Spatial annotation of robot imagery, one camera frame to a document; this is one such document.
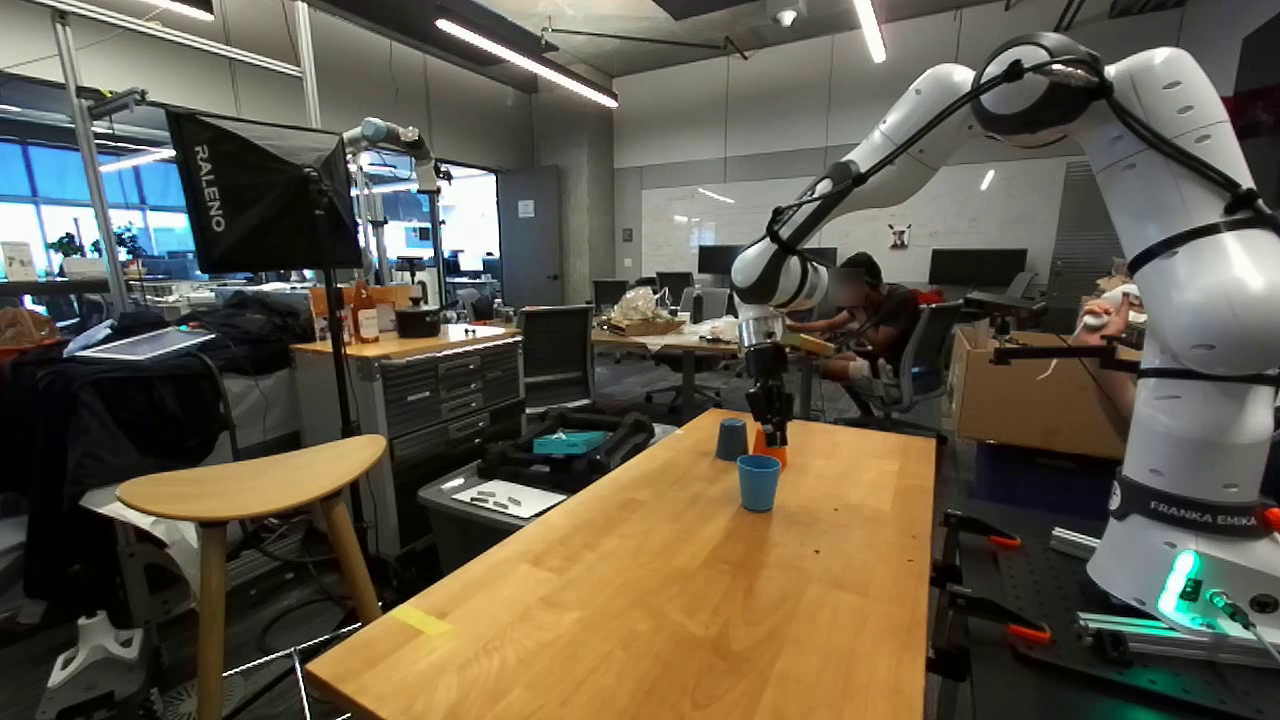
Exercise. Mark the teal case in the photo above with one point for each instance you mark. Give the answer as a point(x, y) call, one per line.
point(568, 442)

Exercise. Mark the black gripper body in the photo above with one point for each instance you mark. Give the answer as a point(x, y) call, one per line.
point(767, 361)

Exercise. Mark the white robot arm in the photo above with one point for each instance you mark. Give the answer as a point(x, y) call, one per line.
point(1191, 535)

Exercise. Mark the dark blue upside-down cup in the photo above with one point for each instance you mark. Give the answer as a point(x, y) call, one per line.
point(730, 439)

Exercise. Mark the grey drawer cabinet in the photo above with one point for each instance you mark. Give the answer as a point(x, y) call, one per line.
point(433, 396)

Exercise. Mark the orange upside-down plastic cup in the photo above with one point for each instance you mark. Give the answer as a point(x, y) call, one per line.
point(774, 450)

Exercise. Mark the black clamp orange handle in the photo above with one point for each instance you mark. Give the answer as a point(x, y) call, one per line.
point(956, 604)
point(960, 524)

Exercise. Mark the black softbox studio light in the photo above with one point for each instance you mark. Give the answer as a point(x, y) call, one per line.
point(264, 197)

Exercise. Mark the light blue plastic cup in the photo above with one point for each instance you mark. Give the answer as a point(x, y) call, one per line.
point(759, 483)

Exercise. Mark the wooden stool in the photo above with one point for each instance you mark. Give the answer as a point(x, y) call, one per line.
point(251, 489)

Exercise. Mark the seated person dark hair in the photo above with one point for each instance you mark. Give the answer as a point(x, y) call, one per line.
point(877, 316)

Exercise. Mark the cardboard box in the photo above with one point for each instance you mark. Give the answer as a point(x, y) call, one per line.
point(1019, 389)

